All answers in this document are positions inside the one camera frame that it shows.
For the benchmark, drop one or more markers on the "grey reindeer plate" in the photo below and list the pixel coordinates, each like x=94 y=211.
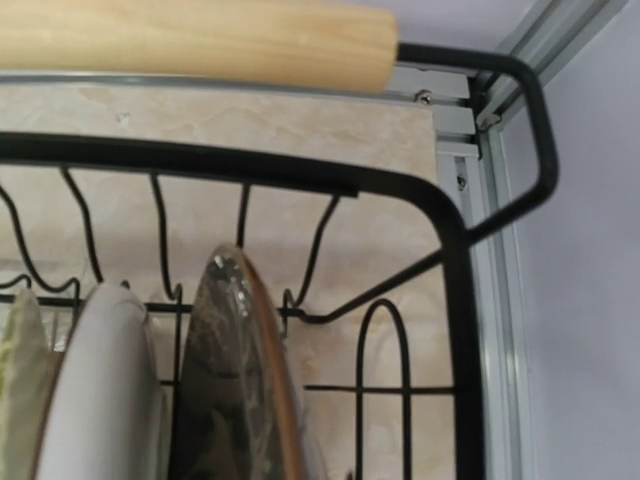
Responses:
x=239 y=414

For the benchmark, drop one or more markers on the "white plate dark stripes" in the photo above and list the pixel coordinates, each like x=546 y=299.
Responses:
x=107 y=417

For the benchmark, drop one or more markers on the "yellow green woven plate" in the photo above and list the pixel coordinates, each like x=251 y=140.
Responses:
x=25 y=383

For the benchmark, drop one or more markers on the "black wire dish rack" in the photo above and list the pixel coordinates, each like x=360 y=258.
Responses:
x=138 y=136

